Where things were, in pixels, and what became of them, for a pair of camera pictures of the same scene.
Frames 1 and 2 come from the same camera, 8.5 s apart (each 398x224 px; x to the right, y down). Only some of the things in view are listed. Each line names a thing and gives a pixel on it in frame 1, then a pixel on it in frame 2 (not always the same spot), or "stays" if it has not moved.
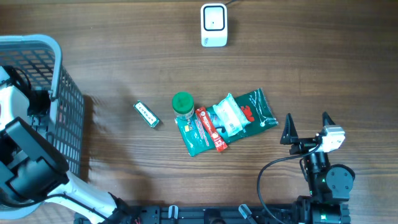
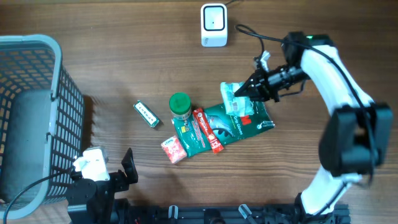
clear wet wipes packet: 231,115 → 236,105
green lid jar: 183,103 stays
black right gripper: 290,136 → 259,89
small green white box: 146,114 stays
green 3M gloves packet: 257,104 stays
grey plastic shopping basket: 56,109 stays
